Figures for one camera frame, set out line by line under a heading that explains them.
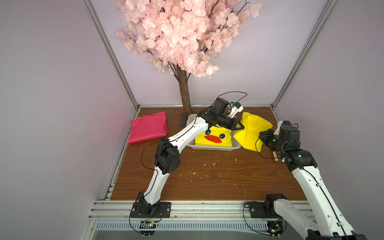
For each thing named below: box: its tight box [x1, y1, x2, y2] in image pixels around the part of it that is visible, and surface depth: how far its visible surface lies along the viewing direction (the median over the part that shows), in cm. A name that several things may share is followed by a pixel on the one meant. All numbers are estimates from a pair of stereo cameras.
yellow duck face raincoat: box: [194, 124, 233, 147], surface depth 96 cm
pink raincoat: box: [128, 111, 168, 144], surface depth 111 cm
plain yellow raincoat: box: [234, 112, 273, 152], surface depth 80 cm
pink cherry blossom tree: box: [115, 0, 263, 115], surface depth 51 cm
